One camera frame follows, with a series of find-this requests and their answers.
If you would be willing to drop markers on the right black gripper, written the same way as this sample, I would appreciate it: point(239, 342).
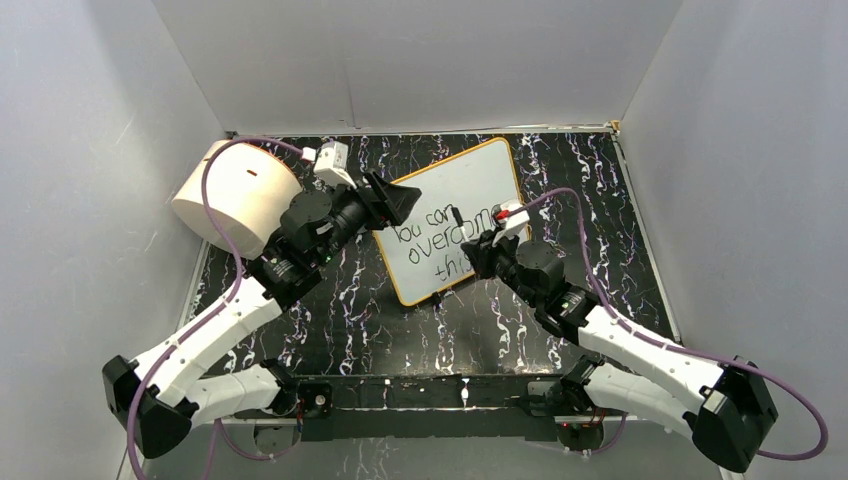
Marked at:
point(482, 251)

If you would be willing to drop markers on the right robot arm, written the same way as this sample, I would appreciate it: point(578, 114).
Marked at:
point(723, 407)

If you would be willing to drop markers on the black marker cap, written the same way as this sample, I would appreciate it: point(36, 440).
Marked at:
point(457, 217)

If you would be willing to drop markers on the yellow framed whiteboard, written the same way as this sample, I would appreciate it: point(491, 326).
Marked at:
point(423, 255)

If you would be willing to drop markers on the cream cylindrical box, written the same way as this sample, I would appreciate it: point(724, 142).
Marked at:
point(248, 190)

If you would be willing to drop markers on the wire whiteboard stand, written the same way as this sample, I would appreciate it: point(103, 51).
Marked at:
point(436, 300)

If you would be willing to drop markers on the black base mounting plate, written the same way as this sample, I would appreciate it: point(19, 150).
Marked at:
point(530, 407)

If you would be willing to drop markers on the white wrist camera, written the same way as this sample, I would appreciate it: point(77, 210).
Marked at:
point(510, 219)
point(330, 163)

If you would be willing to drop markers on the aluminium frame rail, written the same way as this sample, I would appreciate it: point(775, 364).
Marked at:
point(593, 444)

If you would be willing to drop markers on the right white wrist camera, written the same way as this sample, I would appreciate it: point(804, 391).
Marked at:
point(510, 219)

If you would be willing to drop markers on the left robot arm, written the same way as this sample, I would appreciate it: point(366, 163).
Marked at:
point(162, 394)

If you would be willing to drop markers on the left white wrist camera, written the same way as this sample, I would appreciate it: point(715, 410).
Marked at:
point(330, 163)

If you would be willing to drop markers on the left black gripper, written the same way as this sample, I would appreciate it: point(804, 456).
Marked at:
point(398, 202)

